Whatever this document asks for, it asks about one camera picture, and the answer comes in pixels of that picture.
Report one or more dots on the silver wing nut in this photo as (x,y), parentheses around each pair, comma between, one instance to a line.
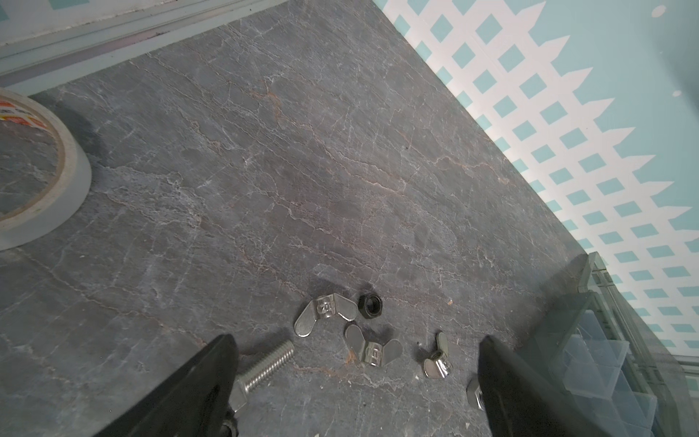
(438,365)
(373,354)
(322,308)

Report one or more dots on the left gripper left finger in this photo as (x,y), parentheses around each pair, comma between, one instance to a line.
(193,401)

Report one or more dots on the silver wing nut right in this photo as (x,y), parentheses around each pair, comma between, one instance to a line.
(438,365)

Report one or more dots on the silver wing nut middle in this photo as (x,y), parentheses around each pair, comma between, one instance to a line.
(373,354)

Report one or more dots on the silver hex nut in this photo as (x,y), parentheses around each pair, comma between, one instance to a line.
(474,394)

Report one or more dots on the grey compartment organizer box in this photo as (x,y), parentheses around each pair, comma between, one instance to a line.
(595,348)

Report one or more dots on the masking tape roll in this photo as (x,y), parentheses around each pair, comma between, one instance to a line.
(67,189)

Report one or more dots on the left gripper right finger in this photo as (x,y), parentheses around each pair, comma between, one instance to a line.
(519,402)

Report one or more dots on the silver hex bolt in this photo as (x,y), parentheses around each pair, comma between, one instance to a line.
(247,382)

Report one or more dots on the black hex nut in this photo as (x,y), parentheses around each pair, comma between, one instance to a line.
(370,305)

